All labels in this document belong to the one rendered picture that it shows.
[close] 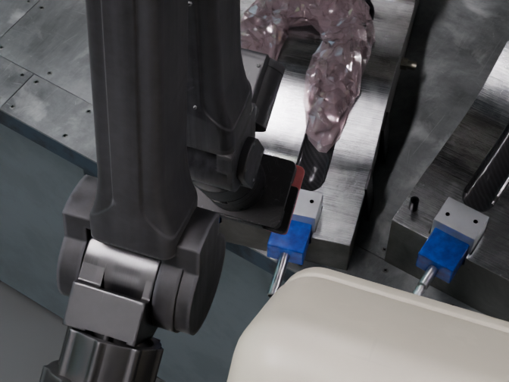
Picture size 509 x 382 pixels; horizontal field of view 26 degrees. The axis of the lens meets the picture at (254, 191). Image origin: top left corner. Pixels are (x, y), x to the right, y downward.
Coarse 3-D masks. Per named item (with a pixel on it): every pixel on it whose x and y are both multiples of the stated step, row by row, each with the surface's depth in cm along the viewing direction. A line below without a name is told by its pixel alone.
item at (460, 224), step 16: (448, 208) 121; (464, 208) 121; (432, 224) 121; (448, 224) 120; (464, 224) 120; (480, 224) 120; (432, 240) 120; (448, 240) 120; (464, 240) 120; (432, 256) 119; (448, 256) 119; (464, 256) 121; (432, 272) 119; (448, 272) 119; (416, 288) 118
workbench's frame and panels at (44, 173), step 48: (0, 144) 166; (48, 144) 143; (0, 192) 180; (48, 192) 168; (0, 240) 197; (48, 240) 183; (48, 288) 201; (240, 288) 154; (192, 336) 178; (240, 336) 167
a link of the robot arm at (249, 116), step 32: (192, 0) 71; (224, 0) 72; (192, 32) 73; (224, 32) 74; (192, 64) 76; (224, 64) 77; (192, 96) 79; (224, 96) 79; (192, 128) 82; (224, 128) 81; (192, 160) 86; (224, 160) 84
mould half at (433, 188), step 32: (480, 96) 134; (480, 128) 132; (448, 160) 129; (480, 160) 129; (416, 192) 126; (448, 192) 126; (416, 224) 123; (416, 256) 126; (480, 256) 121; (448, 288) 127; (480, 288) 123
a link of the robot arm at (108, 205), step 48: (96, 0) 60; (144, 0) 59; (96, 48) 63; (144, 48) 61; (96, 96) 65; (144, 96) 64; (96, 144) 69; (144, 144) 67; (96, 192) 72; (144, 192) 70; (192, 192) 75; (144, 240) 73; (192, 240) 74; (192, 288) 75
